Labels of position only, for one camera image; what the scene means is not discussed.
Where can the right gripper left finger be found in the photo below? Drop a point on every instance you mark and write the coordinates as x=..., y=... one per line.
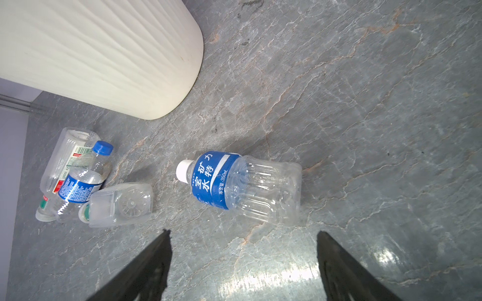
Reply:
x=145, y=277

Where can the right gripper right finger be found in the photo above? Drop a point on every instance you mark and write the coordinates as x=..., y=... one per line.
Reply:
x=343, y=277

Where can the blue label bottle white cap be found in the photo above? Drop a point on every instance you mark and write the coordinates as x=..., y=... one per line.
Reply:
x=263, y=190

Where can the white plastic waste bin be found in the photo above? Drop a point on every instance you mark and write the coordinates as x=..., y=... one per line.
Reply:
x=139, y=58

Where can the clear bottle green neck label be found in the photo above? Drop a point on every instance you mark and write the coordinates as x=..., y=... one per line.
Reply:
x=122, y=204

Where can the clear bottle blue label cap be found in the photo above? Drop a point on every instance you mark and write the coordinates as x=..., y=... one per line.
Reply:
x=86, y=176

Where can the clear bottle red green label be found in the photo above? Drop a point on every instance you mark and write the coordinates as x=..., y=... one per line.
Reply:
x=71, y=144

